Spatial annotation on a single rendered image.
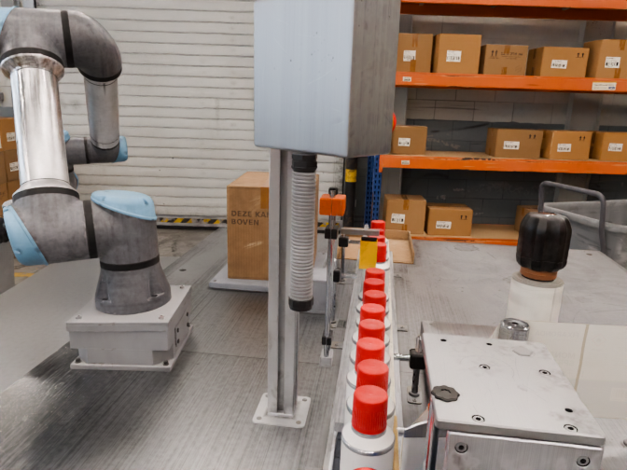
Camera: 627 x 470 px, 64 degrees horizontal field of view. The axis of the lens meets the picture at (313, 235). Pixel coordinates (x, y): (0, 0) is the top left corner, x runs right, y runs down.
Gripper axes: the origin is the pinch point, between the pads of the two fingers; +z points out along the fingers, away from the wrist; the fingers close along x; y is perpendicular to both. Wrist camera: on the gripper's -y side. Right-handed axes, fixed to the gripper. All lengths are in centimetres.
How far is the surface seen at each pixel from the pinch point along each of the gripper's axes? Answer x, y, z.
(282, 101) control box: -12, 65, 50
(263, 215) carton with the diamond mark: 28, 49, -12
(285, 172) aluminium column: -1, 61, 44
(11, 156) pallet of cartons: 18, -134, -322
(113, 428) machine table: 22, 17, 51
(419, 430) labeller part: 11, 61, 85
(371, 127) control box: -6, 73, 57
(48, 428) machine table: 17, 8, 49
